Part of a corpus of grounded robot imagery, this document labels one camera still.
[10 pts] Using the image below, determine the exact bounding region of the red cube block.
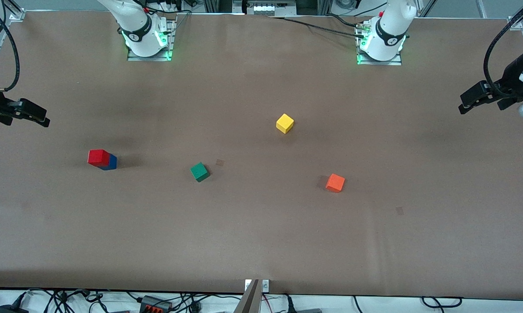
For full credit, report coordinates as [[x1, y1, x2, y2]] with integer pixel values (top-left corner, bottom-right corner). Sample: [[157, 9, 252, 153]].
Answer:
[[87, 149, 110, 168]]

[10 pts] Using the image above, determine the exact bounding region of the orange cube block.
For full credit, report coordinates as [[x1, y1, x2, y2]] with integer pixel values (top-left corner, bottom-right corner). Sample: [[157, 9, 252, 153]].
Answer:
[[325, 173, 346, 193]]

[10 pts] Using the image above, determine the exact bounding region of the green cube block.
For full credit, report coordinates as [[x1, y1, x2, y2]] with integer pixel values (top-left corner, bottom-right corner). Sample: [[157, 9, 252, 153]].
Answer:
[[190, 162, 210, 183]]

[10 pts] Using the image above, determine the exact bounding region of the yellow cube block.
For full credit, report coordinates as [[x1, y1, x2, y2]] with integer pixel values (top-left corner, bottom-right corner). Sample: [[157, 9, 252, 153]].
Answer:
[[276, 113, 295, 134]]

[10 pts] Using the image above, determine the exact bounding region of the grey electronics box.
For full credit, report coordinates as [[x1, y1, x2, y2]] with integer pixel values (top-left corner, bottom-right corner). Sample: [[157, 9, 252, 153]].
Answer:
[[246, 0, 297, 17]]

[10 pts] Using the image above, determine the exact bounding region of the black orange power strip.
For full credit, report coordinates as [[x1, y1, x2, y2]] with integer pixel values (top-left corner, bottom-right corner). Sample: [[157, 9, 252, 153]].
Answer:
[[140, 295, 173, 313]]

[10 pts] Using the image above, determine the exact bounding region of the brown table cover sheet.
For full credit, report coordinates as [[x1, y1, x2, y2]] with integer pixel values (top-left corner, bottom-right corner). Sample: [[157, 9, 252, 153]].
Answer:
[[0, 11, 523, 300]]

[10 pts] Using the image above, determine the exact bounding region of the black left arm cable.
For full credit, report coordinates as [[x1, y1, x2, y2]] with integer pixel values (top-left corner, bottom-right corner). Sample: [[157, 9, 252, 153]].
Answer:
[[483, 0, 523, 95]]

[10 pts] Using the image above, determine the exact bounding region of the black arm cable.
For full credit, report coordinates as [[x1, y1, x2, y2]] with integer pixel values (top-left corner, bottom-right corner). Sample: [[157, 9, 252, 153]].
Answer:
[[0, 0, 21, 92], [483, 0, 523, 95]]

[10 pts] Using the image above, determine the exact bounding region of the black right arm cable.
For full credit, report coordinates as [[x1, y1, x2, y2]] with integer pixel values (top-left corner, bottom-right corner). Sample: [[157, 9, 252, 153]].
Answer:
[[0, 0, 21, 92]]

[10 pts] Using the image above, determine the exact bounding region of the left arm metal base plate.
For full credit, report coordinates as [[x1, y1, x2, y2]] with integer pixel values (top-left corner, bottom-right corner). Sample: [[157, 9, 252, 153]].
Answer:
[[356, 26, 403, 66]]

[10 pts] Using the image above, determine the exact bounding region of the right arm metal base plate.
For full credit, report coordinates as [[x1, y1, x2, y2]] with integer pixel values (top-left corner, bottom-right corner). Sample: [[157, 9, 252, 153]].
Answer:
[[127, 20, 175, 62]]

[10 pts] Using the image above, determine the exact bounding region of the short black table cable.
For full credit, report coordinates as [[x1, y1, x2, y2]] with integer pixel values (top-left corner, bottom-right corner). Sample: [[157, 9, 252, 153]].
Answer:
[[324, 13, 366, 29]]

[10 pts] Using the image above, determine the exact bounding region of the long black table cable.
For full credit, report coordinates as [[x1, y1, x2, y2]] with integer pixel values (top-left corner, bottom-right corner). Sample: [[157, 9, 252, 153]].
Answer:
[[283, 17, 366, 39]]

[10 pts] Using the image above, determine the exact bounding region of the black looped floor cable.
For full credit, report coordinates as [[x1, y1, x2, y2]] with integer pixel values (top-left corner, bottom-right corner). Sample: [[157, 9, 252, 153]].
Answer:
[[421, 296, 463, 309]]

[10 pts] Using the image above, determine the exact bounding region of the grey slanted post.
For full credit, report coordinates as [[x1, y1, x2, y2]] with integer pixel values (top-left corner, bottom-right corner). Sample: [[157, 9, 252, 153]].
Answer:
[[233, 279, 262, 313]]

